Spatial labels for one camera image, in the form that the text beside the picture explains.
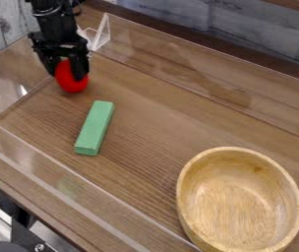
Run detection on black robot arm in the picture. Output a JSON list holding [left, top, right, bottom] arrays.
[[25, 0, 89, 81]]

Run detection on clear acrylic enclosure walls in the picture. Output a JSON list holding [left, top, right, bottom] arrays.
[[0, 12, 299, 252]]

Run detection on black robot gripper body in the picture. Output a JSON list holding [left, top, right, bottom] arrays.
[[29, 10, 88, 63]]

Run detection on red plush strawberry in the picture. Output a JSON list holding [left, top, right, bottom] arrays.
[[54, 60, 89, 94]]

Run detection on black metal table bracket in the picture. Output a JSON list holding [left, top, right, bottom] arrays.
[[10, 219, 46, 252]]

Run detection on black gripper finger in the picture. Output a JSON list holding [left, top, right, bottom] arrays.
[[67, 52, 89, 81], [37, 50, 59, 76]]

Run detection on green rectangular block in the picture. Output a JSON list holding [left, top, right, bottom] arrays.
[[74, 100, 113, 156]]

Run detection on round wooden bowl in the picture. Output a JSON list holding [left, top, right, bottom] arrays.
[[176, 147, 299, 252]]

